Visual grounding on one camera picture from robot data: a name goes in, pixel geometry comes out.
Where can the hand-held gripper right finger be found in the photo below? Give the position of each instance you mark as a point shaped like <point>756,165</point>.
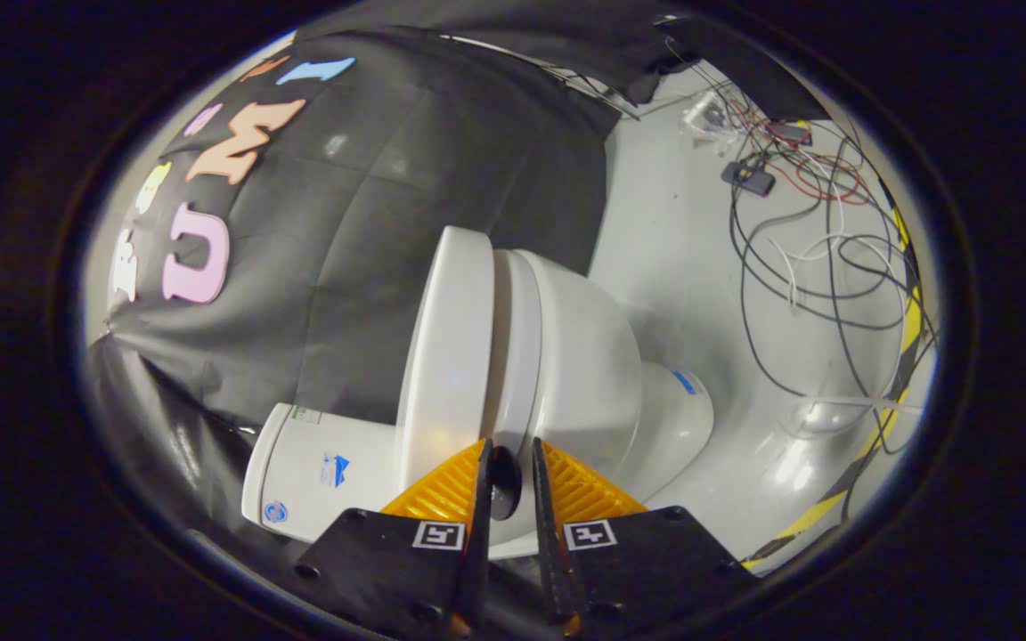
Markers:
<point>629,570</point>

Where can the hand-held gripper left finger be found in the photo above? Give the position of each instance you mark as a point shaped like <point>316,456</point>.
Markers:
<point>424,579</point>

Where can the white toilet lid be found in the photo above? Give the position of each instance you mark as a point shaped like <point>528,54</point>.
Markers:
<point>446,356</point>

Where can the white ceramic toilet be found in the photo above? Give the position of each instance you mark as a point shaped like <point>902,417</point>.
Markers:
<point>584,356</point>

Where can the black backdrop cloth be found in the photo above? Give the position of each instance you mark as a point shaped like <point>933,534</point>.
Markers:
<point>370,223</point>

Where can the yellow black floor tape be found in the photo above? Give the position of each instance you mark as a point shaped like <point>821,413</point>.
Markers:
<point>909,329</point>

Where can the small black device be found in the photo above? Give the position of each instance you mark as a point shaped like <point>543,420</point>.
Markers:
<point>749,178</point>

